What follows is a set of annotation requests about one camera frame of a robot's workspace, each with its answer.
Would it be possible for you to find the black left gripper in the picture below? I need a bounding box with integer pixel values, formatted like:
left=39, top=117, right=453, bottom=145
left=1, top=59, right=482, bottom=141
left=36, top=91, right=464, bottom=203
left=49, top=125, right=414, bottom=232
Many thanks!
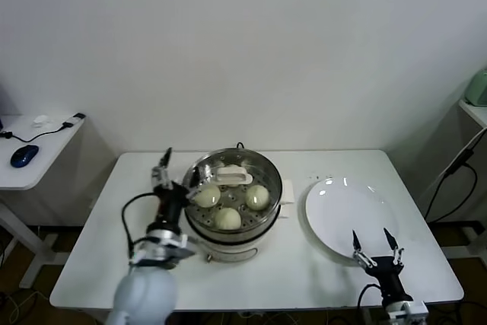
left=151, top=147, right=209, bottom=227

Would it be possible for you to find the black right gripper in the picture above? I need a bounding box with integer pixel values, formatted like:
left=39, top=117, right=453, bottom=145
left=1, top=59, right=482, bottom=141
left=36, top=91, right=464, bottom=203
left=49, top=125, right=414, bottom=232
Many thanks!
left=352, top=227, right=414, bottom=301

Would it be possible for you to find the white steamed baozi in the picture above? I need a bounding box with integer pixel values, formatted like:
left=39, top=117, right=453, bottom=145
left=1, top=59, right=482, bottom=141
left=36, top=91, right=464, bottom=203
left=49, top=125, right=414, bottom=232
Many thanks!
left=245, top=184, right=271, bottom=212
left=214, top=207, right=242, bottom=231
left=194, top=183, right=221, bottom=209

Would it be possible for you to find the glass lid with cream handle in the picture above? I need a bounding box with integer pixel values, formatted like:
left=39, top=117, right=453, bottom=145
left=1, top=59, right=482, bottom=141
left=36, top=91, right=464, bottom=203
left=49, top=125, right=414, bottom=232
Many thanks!
left=184, top=151, right=282, bottom=227

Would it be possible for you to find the stainless steel steamer basket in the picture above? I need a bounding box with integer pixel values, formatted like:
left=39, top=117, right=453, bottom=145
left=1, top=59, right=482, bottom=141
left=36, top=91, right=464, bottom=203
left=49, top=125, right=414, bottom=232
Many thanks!
left=181, top=148, right=285, bottom=237

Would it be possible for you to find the white round plate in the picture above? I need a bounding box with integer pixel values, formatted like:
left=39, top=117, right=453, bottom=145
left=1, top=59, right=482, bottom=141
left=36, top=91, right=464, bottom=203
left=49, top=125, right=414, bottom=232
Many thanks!
left=305, top=177, right=401, bottom=263

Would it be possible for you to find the white slanted bar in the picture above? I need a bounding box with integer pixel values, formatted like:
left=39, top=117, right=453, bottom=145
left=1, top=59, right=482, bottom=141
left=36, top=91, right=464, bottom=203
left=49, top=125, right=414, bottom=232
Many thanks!
left=421, top=135, right=479, bottom=197

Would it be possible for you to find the blue computer mouse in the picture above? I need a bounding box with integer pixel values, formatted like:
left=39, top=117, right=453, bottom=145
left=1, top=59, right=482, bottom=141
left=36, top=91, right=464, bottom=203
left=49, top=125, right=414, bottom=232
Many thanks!
left=10, top=144, right=40, bottom=168

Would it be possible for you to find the white side table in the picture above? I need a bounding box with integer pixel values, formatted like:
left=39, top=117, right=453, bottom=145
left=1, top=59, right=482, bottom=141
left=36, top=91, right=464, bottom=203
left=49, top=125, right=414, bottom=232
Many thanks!
left=0, top=113, right=88, bottom=288

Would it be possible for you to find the white side desk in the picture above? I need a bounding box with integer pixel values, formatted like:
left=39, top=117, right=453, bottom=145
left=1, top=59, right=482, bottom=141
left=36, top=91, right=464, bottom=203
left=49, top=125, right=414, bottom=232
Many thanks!
left=458, top=99, right=487, bottom=129

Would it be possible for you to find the pale green appliance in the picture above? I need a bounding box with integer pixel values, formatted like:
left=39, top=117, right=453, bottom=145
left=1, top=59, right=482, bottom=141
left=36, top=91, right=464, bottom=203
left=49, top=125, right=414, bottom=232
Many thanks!
left=466, top=67, right=487, bottom=107

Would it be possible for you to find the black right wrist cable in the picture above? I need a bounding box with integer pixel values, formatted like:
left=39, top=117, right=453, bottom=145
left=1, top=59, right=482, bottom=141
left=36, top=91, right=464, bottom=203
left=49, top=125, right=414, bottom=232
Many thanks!
left=357, top=282, right=385, bottom=309

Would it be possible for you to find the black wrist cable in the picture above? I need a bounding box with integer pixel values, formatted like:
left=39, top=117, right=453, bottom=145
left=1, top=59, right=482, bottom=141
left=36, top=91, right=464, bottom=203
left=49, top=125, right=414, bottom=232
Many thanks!
left=357, top=282, right=385, bottom=309
left=121, top=192, right=161, bottom=257

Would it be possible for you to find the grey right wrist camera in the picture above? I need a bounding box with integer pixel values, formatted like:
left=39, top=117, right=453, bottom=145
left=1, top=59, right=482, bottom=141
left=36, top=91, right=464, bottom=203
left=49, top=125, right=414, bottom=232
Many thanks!
left=386, top=300, right=429, bottom=320

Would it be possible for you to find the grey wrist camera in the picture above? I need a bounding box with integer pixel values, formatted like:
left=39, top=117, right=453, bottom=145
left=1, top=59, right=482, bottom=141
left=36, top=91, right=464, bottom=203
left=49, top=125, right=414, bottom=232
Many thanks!
left=386, top=300, right=429, bottom=320
left=167, top=235, right=199, bottom=262

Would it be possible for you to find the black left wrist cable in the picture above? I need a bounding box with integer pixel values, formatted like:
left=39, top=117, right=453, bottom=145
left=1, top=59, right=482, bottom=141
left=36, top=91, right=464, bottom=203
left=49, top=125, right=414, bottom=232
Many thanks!
left=121, top=192, right=161, bottom=257

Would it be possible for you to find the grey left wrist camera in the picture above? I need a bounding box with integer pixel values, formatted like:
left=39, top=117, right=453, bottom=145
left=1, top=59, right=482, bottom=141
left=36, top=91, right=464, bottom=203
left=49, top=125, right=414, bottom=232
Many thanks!
left=167, top=235, right=199, bottom=262

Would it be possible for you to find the black cable with adapter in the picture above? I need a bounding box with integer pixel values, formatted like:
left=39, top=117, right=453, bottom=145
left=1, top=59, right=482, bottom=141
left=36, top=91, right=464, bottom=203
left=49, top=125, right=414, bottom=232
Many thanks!
left=0, top=111, right=87, bottom=142

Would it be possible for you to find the black power cable with plug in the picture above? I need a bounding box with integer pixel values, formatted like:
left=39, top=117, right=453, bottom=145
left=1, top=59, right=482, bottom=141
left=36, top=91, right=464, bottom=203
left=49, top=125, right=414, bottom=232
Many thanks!
left=425, top=149, right=480, bottom=224

